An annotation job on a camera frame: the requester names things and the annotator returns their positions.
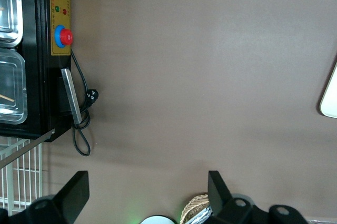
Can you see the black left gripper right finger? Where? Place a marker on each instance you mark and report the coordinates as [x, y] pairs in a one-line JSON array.
[[218, 197]]

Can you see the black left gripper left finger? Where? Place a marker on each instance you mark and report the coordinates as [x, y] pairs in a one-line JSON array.
[[71, 197]]

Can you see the cream plastic tray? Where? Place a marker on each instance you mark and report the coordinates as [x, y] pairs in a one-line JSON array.
[[331, 97]]

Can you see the aluminium foil container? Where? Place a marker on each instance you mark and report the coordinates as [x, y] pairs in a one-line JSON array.
[[201, 216]]

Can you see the oval wicker basket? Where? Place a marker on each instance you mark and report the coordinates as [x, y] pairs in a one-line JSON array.
[[193, 204]]

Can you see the wooden skewer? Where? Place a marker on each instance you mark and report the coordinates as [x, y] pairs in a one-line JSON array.
[[7, 98]]

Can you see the black food warmer appliance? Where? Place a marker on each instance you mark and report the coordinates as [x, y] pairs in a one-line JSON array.
[[31, 76]]

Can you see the stainless steel pan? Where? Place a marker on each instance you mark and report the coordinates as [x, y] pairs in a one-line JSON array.
[[10, 3], [13, 82]]

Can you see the red and blue knob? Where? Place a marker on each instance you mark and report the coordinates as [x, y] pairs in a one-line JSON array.
[[65, 36]]

